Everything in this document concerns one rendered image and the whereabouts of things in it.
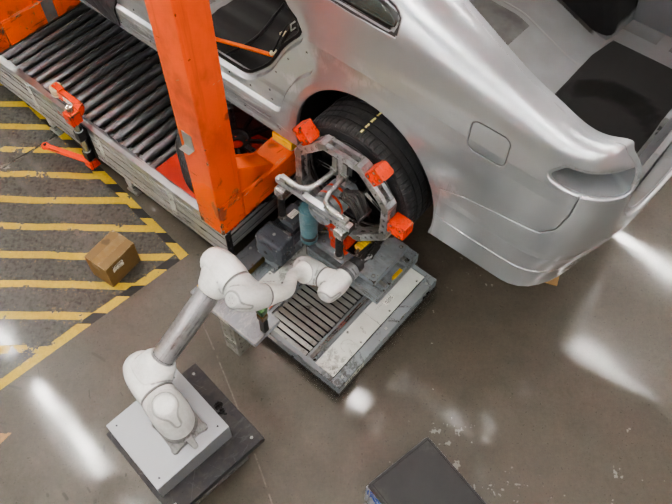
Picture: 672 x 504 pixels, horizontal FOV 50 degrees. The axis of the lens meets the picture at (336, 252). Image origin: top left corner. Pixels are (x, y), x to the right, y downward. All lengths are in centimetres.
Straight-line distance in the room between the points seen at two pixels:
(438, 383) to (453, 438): 29
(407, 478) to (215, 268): 121
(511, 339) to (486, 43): 182
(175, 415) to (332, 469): 91
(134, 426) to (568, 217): 199
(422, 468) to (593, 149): 152
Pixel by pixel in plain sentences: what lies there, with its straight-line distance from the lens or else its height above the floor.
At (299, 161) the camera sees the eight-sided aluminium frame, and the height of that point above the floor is 90.
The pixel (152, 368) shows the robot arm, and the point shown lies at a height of 69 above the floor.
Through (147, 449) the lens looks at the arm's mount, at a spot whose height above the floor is 41.
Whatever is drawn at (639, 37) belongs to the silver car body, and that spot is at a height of 90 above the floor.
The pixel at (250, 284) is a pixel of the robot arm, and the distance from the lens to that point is 276.
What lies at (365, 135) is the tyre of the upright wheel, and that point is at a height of 118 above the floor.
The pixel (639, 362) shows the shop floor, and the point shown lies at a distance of 406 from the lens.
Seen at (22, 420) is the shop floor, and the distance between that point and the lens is 392.
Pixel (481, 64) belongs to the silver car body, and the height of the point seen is 172.
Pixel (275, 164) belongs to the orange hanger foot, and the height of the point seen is 68.
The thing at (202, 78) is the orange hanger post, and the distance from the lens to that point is 282.
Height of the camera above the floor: 340
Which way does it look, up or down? 57 degrees down
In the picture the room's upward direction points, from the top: 1 degrees clockwise
